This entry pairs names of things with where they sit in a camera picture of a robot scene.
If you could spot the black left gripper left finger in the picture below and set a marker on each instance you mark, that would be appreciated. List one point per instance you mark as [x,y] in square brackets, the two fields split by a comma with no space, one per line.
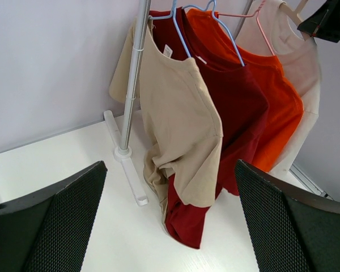
[49,229]

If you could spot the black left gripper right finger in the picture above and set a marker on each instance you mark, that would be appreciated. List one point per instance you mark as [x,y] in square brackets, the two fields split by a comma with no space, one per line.
[290,228]

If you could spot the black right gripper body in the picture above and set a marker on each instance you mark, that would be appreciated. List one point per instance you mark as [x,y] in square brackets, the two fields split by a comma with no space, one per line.
[324,23]

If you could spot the white t-shirt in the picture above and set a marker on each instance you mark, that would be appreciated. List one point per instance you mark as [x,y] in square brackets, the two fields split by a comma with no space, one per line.
[301,67]

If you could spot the orange t-shirt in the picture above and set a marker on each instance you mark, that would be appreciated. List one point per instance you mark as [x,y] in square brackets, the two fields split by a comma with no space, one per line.
[285,105]

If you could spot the dark red t-shirt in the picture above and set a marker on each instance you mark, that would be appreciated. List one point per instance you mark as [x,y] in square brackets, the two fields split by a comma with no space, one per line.
[242,108]

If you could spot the beige t-shirt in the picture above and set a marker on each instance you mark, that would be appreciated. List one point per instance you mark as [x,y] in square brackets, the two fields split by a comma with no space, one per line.
[183,125]

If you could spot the pink wire hanger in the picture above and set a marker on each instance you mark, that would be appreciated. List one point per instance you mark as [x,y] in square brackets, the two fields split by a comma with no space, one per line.
[254,15]

